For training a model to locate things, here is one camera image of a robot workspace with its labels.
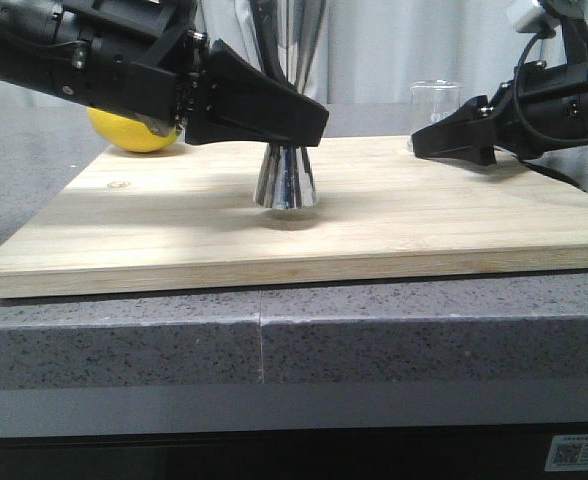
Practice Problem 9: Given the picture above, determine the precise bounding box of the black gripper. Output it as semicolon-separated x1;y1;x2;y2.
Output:
0;1;208;136
411;62;588;166

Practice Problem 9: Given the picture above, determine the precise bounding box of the small glass beaker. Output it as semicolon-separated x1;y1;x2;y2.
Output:
407;79;462;152

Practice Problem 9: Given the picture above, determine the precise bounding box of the steel double jigger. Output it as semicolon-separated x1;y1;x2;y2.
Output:
250;1;327;210

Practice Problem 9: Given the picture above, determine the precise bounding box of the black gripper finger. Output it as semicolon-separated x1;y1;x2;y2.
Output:
183;40;329;146

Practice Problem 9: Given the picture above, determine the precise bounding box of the white QR code sticker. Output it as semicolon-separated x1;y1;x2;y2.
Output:
544;434;588;472

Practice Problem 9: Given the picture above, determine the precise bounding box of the wooden cutting board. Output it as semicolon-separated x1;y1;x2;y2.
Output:
0;136;588;298

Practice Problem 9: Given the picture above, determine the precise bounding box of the black cutting board handle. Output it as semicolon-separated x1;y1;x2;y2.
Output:
521;161;582;190

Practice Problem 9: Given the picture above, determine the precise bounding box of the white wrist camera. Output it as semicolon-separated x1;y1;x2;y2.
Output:
505;0;560;33

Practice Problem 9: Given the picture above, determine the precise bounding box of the yellow lemon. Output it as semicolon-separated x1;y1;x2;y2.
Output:
86;107;180;153

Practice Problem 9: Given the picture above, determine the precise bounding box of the grey curtain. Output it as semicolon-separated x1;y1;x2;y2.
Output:
0;0;588;106

